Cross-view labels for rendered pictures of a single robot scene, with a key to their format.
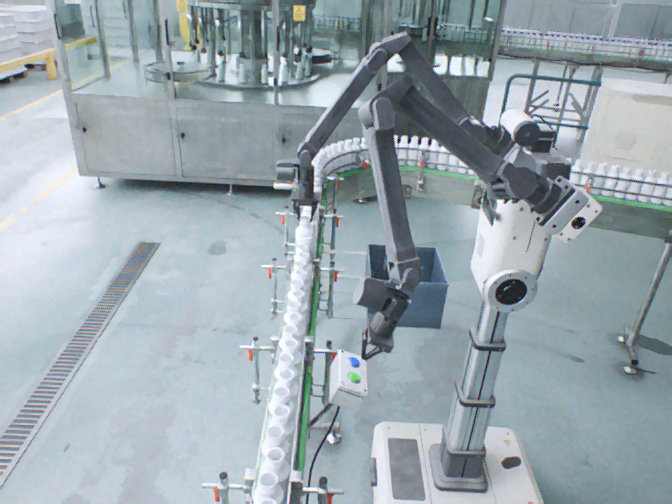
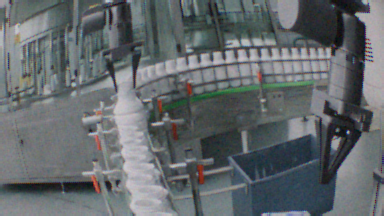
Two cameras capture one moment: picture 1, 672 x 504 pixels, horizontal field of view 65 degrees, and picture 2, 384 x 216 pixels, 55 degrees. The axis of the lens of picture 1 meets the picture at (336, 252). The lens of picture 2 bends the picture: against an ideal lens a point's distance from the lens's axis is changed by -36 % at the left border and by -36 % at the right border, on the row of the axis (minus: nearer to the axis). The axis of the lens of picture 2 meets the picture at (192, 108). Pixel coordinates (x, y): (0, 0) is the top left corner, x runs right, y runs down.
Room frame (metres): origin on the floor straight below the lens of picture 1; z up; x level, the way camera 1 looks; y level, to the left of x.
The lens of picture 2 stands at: (0.58, 0.10, 1.37)
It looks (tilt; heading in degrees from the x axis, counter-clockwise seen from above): 10 degrees down; 354
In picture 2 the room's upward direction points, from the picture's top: 8 degrees counter-clockwise
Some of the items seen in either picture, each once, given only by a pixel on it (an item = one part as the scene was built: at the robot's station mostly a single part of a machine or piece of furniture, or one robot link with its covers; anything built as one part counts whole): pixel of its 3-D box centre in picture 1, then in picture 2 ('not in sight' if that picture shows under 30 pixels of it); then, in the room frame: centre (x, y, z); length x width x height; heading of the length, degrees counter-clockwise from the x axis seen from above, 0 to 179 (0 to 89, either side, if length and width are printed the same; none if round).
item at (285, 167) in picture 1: (294, 164); (103, 7); (1.69, 0.16, 1.44); 0.12 x 0.09 x 0.12; 91
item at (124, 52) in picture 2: (307, 209); (125, 67); (1.69, 0.11, 1.28); 0.07 x 0.07 x 0.09; 1
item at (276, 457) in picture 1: (275, 481); not in sight; (0.74, 0.10, 1.08); 0.06 x 0.06 x 0.17
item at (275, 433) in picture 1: (275, 458); not in sight; (0.80, 0.11, 1.08); 0.06 x 0.06 x 0.17
